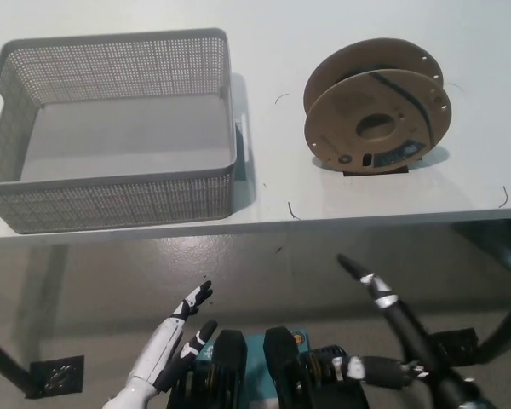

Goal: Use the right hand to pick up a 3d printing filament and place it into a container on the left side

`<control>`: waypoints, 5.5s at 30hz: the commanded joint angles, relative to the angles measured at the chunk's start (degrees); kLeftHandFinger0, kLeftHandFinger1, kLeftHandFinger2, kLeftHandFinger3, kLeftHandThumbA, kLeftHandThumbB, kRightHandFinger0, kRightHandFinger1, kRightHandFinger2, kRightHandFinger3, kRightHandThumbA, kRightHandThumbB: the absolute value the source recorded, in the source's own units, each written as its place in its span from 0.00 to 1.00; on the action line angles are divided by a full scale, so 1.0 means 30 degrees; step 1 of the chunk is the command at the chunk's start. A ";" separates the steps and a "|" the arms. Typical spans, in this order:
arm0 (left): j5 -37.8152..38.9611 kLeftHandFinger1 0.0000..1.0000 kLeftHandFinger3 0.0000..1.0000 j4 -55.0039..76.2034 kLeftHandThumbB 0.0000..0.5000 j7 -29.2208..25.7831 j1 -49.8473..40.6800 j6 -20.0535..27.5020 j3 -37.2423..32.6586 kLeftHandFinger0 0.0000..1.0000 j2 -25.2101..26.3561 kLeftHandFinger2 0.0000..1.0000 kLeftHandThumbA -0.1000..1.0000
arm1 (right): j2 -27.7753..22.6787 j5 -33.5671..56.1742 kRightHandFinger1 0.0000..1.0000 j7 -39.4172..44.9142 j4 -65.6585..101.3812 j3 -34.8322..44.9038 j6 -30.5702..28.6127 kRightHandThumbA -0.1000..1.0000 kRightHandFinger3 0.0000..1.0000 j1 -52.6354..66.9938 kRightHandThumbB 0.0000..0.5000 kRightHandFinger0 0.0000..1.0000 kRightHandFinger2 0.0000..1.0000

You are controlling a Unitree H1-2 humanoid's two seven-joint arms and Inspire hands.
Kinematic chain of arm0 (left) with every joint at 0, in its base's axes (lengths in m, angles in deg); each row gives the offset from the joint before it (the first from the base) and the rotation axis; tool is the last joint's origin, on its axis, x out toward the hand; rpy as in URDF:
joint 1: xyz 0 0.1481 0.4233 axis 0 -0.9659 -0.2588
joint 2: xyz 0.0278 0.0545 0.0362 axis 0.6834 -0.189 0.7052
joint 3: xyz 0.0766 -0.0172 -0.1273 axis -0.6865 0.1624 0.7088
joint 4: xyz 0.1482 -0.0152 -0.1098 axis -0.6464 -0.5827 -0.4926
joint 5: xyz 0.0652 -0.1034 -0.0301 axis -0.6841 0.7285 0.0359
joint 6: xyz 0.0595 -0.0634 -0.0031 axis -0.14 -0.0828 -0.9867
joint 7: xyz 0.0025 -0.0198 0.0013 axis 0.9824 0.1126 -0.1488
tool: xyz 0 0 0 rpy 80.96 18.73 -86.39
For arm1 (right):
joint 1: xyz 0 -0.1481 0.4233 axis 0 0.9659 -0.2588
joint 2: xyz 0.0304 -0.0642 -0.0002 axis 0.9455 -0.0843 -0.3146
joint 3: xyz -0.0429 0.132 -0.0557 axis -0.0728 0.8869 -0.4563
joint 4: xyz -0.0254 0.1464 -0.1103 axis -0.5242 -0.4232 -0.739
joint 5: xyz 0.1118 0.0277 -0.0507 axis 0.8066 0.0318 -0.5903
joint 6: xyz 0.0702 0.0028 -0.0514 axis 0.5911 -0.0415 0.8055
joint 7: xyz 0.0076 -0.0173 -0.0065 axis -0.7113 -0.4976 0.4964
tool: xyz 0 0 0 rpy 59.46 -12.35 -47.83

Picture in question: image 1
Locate white and black left hand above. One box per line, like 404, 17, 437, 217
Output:
125, 279, 219, 395

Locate black and white right hand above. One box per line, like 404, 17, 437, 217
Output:
331, 254, 485, 409

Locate brown cardboard filament spool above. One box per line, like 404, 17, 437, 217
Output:
302, 37, 452, 173

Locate black table leg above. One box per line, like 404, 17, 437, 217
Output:
472, 296, 511, 366
0, 331, 35, 397

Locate black and teal robot body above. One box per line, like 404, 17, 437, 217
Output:
168, 325, 370, 409

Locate black tape patch on table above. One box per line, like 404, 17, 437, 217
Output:
342, 156, 422, 177

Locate grey perforated plastic basket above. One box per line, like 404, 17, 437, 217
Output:
0, 27, 253, 235

